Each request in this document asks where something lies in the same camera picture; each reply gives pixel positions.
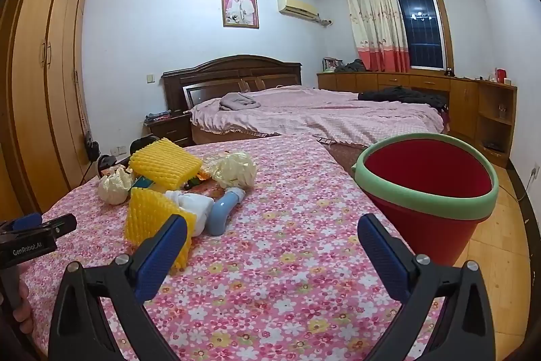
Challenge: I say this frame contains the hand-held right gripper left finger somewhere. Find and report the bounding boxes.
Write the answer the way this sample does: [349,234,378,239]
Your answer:
[47,213,189,361]

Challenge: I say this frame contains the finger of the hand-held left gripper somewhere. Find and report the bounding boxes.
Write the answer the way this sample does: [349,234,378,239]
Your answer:
[40,213,78,240]
[12,215,43,232]

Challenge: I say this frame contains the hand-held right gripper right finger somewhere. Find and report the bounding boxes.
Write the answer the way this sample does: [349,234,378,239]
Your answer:
[357,213,493,361]

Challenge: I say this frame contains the yellow foam fruit net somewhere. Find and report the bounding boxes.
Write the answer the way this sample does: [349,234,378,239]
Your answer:
[129,138,204,186]
[124,187,197,273]

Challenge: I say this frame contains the white plastic bag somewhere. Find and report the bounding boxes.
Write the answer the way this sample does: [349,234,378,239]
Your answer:
[165,192,214,237]

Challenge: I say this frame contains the light blue plastic tube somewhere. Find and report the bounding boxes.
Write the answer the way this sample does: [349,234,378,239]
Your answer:
[209,187,246,235]

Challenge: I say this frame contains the orange snack packet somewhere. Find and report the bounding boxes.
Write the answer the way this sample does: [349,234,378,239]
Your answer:
[184,170,231,201]

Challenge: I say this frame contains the red bucket with green rim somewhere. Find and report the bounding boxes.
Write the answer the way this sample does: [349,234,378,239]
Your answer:
[350,133,499,266]

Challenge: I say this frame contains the person's left hand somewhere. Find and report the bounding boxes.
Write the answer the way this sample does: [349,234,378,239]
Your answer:
[0,285,35,333]

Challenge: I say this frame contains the pink floral blanket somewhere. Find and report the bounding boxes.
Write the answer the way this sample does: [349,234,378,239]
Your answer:
[19,133,444,361]

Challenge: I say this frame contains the dark wooden nightstand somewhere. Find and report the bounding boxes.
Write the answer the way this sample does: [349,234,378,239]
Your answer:
[144,113,195,148]

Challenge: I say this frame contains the pink checked bedspread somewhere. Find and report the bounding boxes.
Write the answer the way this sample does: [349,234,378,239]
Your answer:
[190,86,444,148]

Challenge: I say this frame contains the black clothes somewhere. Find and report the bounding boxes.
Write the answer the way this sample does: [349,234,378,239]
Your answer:
[358,86,449,110]

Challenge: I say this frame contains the grey folded cloth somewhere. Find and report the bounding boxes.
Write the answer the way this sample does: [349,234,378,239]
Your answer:
[219,92,260,111]

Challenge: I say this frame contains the wooden wardrobe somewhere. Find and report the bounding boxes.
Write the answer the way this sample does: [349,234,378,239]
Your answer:
[0,0,91,218]

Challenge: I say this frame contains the low wooden cabinet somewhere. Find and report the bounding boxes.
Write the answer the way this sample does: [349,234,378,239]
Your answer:
[317,69,518,169]

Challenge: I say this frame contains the dark clothes pile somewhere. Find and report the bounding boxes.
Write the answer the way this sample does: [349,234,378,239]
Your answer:
[334,59,366,73]

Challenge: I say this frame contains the dark wooden bed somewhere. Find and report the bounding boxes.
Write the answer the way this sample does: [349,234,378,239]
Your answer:
[162,54,444,148]

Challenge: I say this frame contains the wooden framed window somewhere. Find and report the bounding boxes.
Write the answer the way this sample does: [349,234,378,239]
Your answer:
[393,0,453,71]

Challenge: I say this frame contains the cream and red curtain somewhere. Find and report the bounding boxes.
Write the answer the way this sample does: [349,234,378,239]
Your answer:
[344,0,410,73]

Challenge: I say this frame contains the black wall charger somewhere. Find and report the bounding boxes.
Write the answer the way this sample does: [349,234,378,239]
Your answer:
[85,135,100,163]

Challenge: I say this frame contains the framed wall photo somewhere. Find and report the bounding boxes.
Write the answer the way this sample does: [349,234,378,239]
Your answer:
[221,0,259,29]

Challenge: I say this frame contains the wall air conditioner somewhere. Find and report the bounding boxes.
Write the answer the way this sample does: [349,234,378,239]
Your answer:
[277,0,319,22]

